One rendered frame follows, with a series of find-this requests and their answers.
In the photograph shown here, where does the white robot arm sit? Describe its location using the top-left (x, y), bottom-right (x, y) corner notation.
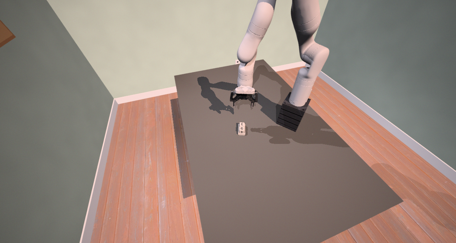
top-left (235, 0), bottom-right (329, 107)

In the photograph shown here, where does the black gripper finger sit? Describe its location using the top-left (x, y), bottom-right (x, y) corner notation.
top-left (245, 91), bottom-right (258, 108)
top-left (230, 90), bottom-right (243, 107)

